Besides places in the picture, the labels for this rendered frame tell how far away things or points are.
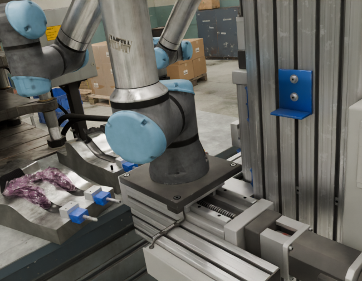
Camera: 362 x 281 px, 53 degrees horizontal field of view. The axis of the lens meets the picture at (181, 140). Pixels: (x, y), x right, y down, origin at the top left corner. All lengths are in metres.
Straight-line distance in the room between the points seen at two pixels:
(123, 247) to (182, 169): 0.69
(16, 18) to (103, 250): 0.89
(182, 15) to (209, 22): 7.40
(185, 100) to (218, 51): 7.83
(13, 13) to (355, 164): 0.71
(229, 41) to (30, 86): 7.67
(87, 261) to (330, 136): 0.96
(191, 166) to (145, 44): 0.31
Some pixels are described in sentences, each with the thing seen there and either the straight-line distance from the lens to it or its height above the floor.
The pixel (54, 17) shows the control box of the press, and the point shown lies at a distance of 2.13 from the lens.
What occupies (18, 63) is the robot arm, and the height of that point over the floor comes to 1.35.
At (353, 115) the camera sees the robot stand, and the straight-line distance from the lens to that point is 0.69.
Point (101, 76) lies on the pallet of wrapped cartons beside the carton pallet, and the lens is 5.91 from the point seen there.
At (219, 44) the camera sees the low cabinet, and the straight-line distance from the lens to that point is 8.56.
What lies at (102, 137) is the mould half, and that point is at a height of 0.92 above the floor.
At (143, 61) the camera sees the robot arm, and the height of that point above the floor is 1.34.
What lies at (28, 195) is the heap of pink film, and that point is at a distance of 1.30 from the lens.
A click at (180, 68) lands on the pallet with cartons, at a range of 6.03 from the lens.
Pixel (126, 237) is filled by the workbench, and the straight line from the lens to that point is 1.45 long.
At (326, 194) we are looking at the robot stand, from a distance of 0.84.
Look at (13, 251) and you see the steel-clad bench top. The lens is 1.24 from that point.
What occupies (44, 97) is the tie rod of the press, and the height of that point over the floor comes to 1.06.
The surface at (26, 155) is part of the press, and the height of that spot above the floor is 0.79.
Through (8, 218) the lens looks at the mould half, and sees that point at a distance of 1.34.
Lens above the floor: 1.44
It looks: 21 degrees down
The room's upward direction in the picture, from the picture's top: 8 degrees counter-clockwise
